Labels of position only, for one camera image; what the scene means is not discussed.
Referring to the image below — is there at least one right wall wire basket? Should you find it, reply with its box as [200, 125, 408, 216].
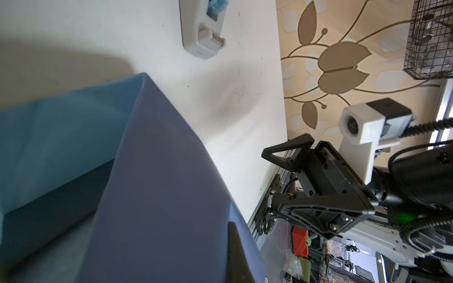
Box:
[403, 0, 453, 80]

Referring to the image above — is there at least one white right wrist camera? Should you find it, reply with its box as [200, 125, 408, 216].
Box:
[339, 98, 413, 185]

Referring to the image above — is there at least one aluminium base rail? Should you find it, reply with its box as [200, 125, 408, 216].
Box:
[248, 169, 290, 246]

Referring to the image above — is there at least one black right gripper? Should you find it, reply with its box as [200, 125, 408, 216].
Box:
[261, 133, 377, 239]

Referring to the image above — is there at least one dark navy gift box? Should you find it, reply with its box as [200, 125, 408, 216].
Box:
[1, 160, 114, 268]

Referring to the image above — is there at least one grey tape dispenser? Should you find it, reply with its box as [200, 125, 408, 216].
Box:
[179, 0, 230, 60]

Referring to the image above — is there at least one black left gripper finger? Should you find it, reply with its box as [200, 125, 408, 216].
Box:
[226, 222, 256, 283]

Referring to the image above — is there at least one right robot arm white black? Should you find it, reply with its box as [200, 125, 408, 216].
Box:
[258, 134, 453, 262]

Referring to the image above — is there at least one blue wrapping paper sheet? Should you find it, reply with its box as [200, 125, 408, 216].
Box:
[1, 73, 265, 283]

